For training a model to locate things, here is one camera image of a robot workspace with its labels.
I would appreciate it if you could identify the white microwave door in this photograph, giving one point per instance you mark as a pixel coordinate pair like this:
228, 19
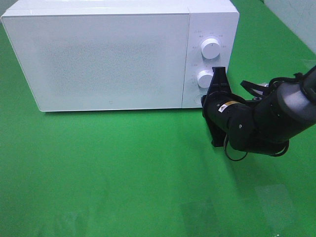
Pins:
99, 62

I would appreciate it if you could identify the white microwave oven body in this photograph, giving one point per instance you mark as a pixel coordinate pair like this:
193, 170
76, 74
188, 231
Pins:
207, 19

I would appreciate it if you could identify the white microwave knob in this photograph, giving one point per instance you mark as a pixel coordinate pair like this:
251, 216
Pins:
210, 48
204, 78

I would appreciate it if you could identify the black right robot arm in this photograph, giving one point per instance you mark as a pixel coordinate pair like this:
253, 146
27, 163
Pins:
264, 125

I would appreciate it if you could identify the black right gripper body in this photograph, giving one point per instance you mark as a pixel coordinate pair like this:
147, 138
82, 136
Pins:
228, 117

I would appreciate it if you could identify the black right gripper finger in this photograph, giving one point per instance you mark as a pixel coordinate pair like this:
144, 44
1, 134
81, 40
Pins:
219, 82

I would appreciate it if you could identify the round door release button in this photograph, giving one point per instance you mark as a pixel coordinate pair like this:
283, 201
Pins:
198, 99

